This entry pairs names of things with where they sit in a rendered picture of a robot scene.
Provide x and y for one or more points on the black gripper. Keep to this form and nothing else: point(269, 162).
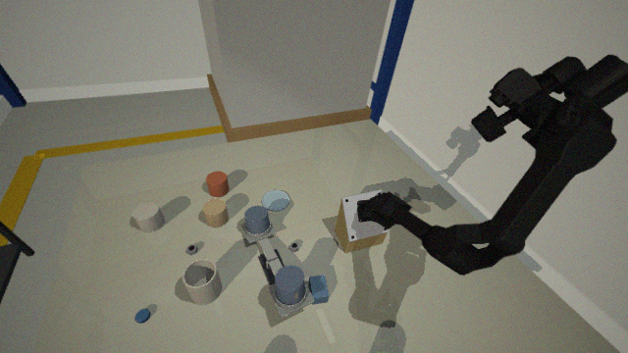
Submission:
point(554, 78)

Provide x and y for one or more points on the blue cube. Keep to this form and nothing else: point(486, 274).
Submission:
point(318, 289)

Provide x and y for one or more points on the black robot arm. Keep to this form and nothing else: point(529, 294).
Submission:
point(570, 137)

